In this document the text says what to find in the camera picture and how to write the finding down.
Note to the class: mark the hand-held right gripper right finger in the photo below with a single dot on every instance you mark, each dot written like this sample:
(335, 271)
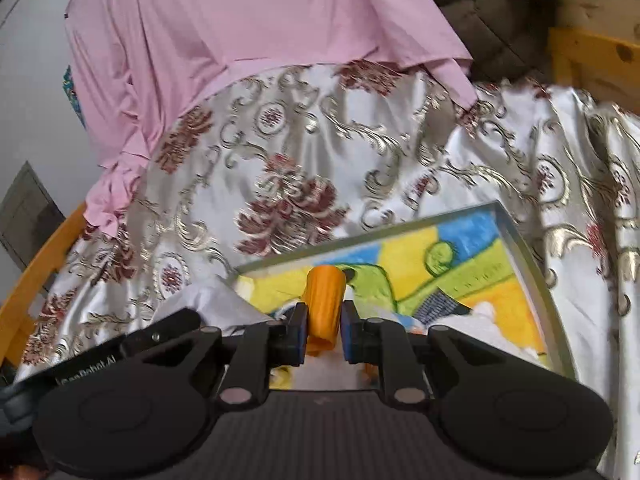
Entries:
(350, 335)

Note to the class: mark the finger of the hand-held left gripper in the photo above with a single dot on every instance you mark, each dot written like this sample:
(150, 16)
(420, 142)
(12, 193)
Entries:
(160, 332)

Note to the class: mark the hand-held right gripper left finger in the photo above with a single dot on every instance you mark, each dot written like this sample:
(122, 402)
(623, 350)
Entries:
(299, 335)

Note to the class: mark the orange cloth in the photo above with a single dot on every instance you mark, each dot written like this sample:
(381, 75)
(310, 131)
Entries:
(325, 300)

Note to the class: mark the grey tray with colourful picture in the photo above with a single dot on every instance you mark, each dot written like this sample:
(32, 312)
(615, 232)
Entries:
(450, 240)

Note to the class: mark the patterned satin blanket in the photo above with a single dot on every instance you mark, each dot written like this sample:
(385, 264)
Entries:
(300, 160)

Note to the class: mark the pink cloth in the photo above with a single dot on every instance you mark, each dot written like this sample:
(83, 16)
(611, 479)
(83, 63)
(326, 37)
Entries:
(250, 25)

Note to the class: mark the brown quilted jacket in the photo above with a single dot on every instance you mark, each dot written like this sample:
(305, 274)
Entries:
(500, 15)

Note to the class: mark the cardboard box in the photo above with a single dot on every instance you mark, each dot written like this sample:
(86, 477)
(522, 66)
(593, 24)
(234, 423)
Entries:
(585, 60)

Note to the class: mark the wooden bed rail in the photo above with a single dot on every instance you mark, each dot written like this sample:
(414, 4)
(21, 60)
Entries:
(35, 280)

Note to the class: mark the grey wall panel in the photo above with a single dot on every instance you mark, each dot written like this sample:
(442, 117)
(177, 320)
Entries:
(27, 215)

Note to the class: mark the colourful wall poster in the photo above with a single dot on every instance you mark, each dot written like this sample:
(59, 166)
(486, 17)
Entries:
(70, 95)

